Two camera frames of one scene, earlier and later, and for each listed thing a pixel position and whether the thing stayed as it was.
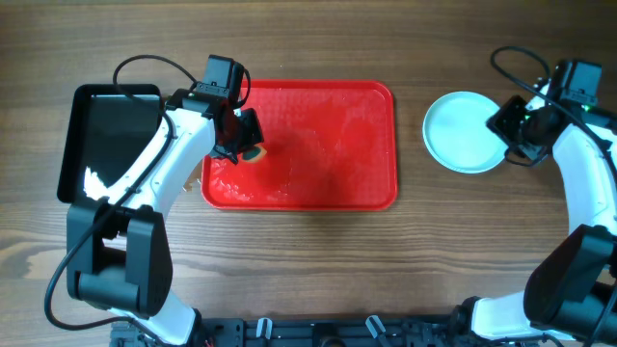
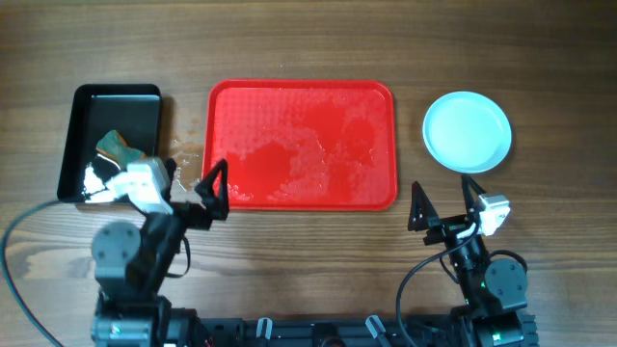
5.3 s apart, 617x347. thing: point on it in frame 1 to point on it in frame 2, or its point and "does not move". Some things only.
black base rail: x=309 y=332 does not move
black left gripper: x=254 y=134 to x=199 y=215
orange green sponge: x=257 y=152 to x=114 y=147
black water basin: x=104 y=136 does not move
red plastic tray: x=331 y=146 does not move
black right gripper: x=501 y=123 to x=448 y=227
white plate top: x=456 y=135 does not move
